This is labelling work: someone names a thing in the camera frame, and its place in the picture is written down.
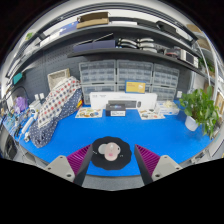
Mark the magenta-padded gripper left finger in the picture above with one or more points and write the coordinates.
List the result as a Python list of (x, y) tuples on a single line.
[(65, 166)]

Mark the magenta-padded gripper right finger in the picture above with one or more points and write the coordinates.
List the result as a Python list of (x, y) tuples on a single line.
[(160, 166)]

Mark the beige pink computer mouse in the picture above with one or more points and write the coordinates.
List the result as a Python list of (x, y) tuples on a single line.
[(109, 151)]

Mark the black cartoon-eyed mouse pad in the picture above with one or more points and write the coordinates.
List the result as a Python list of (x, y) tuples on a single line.
[(111, 164)]

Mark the navy dotted cloth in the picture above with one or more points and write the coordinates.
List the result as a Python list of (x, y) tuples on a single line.
[(46, 133)]

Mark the colourful sticker sheet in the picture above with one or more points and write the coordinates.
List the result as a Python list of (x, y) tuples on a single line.
[(150, 114), (88, 112)]

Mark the white blue tissue box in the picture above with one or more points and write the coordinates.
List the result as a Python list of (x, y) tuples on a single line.
[(168, 109)]

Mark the white polka-dot cloth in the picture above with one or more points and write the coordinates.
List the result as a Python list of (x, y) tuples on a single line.
[(58, 100)]

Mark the green plant in white pot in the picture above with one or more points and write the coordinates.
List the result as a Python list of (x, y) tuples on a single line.
[(200, 106)]

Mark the small black cardboard box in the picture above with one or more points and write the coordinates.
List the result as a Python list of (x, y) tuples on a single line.
[(115, 110)]

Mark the purple soft object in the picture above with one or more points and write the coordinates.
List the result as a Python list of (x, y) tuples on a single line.
[(21, 104)]

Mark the long white keyboard box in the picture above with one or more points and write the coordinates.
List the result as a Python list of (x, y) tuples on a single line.
[(100, 98)]

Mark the yellow sign card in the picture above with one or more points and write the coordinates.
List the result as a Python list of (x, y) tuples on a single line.
[(135, 87)]

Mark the white woven basket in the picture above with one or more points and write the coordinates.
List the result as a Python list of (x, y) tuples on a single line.
[(58, 78)]

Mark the teal wall box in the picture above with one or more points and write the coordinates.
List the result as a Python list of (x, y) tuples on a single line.
[(17, 78)]

